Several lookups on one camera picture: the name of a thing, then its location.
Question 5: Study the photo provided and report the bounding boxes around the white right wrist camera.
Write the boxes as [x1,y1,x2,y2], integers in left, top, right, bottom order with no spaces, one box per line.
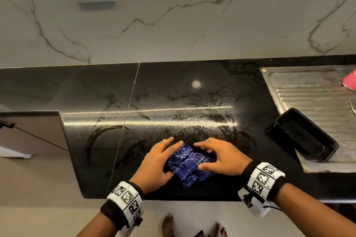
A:
[237,187,269,217]

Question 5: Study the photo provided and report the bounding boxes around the steel sink drainboard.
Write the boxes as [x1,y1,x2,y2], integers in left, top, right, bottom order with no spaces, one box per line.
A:
[259,66,356,174]

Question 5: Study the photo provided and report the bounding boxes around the right wrist marker band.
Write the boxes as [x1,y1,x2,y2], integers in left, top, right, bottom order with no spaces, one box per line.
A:
[240,160,288,203]

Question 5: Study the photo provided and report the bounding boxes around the person's left foot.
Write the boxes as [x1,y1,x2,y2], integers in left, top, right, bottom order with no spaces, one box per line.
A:
[161,213,177,237]

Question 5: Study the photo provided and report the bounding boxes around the person's right forearm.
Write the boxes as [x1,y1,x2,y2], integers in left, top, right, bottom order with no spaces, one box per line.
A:
[273,183,356,237]

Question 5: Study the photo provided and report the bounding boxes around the person's right hand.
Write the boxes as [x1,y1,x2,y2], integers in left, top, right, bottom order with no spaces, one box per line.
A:
[194,137,253,177]

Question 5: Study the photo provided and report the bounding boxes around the person's right foot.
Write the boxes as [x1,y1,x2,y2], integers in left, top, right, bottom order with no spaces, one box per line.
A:
[214,222,229,237]

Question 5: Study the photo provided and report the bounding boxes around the blue striped cloth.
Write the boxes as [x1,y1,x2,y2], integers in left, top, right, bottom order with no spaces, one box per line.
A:
[167,143,216,188]

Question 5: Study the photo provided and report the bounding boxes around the person's foot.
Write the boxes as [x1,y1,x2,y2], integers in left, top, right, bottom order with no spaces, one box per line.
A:
[161,213,177,237]
[214,222,229,237]

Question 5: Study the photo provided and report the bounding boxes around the brown lower drawer unit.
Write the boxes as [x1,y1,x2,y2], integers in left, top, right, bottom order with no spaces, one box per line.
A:
[0,111,70,155]

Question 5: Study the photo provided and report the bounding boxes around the white paper sheet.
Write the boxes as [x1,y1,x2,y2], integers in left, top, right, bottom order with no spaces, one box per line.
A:
[0,144,33,160]

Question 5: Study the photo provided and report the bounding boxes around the wrist marker band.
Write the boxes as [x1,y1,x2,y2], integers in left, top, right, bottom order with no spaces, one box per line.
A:
[240,160,288,203]
[100,181,145,230]

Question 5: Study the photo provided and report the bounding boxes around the person's left hand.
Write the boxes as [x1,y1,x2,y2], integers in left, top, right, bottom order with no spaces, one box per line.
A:
[129,137,185,195]

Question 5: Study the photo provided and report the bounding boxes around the left wrist marker band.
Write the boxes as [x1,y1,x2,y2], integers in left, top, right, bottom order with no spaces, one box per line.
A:
[100,181,145,230]

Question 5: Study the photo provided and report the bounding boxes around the black plastic tray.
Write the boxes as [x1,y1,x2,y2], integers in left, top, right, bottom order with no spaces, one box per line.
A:
[265,107,340,163]

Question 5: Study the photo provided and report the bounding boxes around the red bear cup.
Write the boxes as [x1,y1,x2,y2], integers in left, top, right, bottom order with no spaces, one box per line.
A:
[341,68,356,93]

